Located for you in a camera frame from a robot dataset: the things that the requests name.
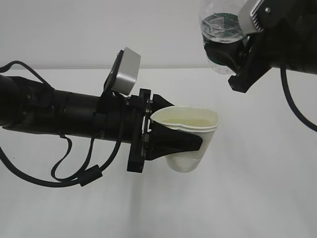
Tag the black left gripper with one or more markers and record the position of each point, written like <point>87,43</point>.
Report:
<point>162,140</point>

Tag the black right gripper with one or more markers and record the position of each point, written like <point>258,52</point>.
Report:
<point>244,60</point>

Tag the clear water bottle green label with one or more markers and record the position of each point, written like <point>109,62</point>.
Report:
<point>220,29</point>

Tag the white paper cup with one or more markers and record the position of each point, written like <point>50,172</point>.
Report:
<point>196,121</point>

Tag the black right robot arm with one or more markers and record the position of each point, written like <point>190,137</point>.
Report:
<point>291,44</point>

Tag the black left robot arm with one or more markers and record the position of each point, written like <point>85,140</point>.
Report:
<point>32,107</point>

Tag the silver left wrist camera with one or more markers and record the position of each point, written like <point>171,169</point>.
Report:
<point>123,74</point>

